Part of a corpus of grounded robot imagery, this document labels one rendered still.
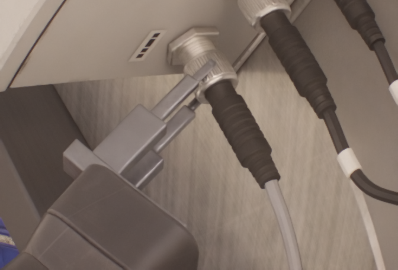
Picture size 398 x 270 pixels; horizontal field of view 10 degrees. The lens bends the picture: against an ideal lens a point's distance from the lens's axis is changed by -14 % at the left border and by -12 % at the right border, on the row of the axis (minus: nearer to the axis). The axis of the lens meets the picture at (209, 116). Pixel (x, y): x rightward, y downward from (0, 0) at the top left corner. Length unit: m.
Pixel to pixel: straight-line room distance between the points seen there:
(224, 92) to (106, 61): 0.04
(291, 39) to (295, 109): 0.06
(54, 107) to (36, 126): 0.02
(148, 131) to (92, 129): 0.13
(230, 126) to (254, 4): 0.04
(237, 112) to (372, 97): 0.05
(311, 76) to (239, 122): 0.04
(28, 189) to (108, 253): 0.15
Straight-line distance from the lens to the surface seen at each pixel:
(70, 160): 0.82
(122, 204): 0.79
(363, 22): 0.80
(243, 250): 0.90
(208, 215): 0.91
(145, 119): 0.83
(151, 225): 0.79
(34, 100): 0.97
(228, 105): 0.85
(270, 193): 0.84
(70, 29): 0.82
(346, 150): 0.81
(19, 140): 0.94
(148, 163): 0.85
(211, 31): 0.86
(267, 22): 0.83
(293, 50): 0.82
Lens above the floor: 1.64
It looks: 9 degrees down
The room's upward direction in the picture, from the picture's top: 4 degrees clockwise
